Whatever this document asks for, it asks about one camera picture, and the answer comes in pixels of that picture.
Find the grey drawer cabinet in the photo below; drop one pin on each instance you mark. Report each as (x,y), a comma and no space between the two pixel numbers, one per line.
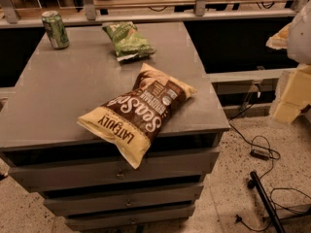
(109,143)

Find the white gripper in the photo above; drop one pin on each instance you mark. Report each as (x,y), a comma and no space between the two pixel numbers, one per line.
(301,38)

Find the green soda can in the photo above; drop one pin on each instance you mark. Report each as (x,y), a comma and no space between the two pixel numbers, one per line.
(55,29)

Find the brown yellow Late July bag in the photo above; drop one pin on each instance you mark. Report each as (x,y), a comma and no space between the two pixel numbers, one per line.
(132,121)

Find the green jalapeno chip bag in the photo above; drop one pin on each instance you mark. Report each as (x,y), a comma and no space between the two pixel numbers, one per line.
(128,42)

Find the metal railing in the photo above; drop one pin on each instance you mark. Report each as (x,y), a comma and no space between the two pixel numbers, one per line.
(27,13)

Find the black power adapter with cable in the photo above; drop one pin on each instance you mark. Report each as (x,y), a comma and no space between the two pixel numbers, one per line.
(260,152)

